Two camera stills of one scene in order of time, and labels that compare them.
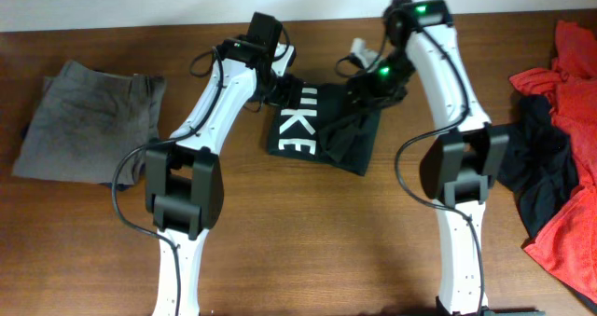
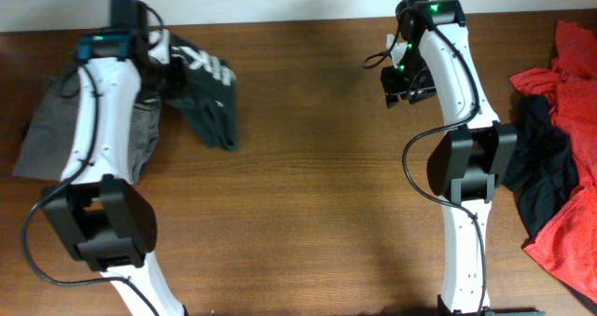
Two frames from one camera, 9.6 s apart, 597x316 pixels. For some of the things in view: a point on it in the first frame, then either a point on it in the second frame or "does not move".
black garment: (539, 166) does not move
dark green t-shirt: (323, 124) -> (212, 94)
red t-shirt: (569, 252) does not move
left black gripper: (289, 90) -> (178, 77)
